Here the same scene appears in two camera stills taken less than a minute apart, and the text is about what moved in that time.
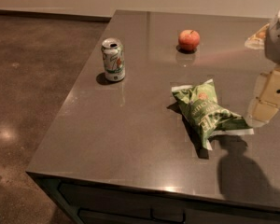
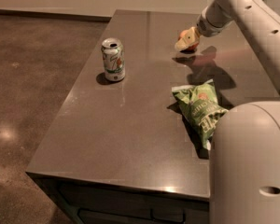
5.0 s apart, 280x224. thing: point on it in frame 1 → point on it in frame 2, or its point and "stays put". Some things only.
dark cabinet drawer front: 98,203 stays put
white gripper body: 278,39 → 204,27
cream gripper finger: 271,92 → 186,38
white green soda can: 112,49 stays put
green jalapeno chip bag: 201,105 stays put
